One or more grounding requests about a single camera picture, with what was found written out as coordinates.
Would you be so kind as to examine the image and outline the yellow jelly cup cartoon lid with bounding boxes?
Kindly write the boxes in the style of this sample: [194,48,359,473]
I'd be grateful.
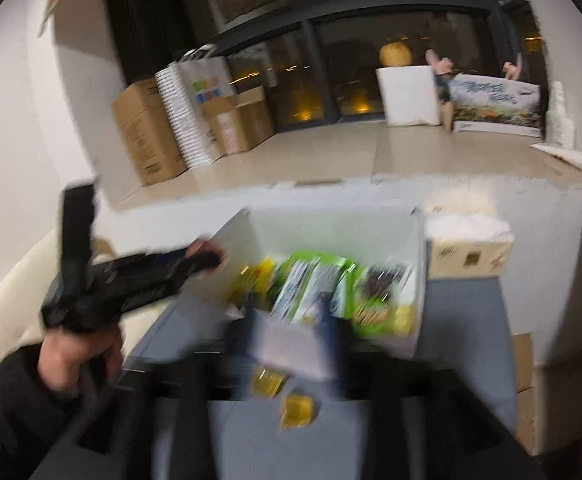
[251,365,287,399]

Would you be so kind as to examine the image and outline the pink jelly cup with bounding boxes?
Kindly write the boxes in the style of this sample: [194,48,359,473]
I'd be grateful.
[186,237,228,273]

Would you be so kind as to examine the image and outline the yellow jelly cup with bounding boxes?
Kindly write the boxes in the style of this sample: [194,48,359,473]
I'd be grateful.
[279,393,315,429]

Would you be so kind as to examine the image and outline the yellow snack pouch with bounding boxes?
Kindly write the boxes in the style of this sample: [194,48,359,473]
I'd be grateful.
[228,257,277,310]

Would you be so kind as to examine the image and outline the green seaweed snack pack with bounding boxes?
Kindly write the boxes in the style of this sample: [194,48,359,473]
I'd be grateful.
[344,262,416,337]

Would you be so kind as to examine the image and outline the green seaweed pack back side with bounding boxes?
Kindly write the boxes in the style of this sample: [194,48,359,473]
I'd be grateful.
[268,252,355,325]

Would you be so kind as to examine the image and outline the left hand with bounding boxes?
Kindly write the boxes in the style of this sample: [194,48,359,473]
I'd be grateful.
[37,325,123,394]

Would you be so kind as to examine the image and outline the large brown cardboard box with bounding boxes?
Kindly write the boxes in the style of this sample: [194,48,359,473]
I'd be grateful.
[112,78,186,186]

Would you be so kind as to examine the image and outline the white storage box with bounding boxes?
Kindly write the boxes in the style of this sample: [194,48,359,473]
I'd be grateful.
[178,206,425,380]

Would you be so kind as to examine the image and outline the tissue box with tissues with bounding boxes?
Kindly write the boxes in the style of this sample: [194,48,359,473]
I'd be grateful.
[425,209,515,280]

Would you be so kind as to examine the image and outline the small open cardboard box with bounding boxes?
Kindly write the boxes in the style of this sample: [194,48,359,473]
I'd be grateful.
[202,86,275,155]

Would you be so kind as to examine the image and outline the white dotted paper bag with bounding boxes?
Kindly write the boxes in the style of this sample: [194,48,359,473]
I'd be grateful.
[154,44,235,169]

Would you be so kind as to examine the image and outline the printed landscape carton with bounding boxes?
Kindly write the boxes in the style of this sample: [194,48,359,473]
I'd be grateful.
[450,74,543,138]

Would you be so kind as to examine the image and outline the white foam box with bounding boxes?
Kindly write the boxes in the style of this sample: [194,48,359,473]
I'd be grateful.
[376,65,441,127]

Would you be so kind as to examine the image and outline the yellow pomelo fruit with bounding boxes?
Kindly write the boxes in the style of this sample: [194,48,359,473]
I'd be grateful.
[379,41,413,67]

